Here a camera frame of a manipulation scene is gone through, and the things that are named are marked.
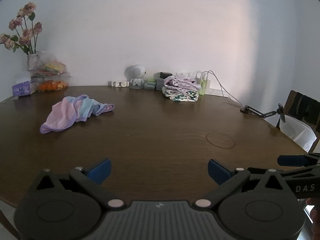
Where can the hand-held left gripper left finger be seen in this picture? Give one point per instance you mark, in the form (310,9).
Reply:
(101,170)

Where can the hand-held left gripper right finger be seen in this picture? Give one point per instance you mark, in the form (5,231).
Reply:
(217,170)

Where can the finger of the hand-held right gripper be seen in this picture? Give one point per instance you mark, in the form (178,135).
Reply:
(290,160)
(300,171)

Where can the pink blue sleeveless shirt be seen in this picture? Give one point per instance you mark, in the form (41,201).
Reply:
(62,115)

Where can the person's right hand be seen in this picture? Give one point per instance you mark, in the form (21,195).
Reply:
(315,207)

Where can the white chair cloth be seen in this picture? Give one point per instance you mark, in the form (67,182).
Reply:
(297,132)

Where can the wooden chair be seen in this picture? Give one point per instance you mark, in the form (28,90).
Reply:
(302,105)

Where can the green print folded garment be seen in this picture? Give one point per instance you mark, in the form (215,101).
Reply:
(180,96)

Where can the green spray bottle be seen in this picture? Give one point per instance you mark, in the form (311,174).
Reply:
(204,86)

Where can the white power strip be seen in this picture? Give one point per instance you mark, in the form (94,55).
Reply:
(118,83)

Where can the purple print folded garment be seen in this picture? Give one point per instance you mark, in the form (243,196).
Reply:
(180,82)

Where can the clear box of oranges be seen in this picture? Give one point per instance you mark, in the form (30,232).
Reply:
(52,85)

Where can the stack of green boxes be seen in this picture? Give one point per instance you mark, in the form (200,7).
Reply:
(150,83)

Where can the white plastic bag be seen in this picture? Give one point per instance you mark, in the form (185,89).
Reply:
(182,74)

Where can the white robot toy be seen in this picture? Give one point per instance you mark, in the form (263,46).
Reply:
(135,72)

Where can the black box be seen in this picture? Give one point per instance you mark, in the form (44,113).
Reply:
(165,75)

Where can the clear bag of snacks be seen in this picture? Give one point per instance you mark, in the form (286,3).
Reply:
(52,71)

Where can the purple tissue pack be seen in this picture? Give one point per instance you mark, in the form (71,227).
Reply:
(23,88)

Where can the grey flower vase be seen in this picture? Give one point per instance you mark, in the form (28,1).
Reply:
(33,61)

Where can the pink artificial flowers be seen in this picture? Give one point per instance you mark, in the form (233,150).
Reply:
(25,33)

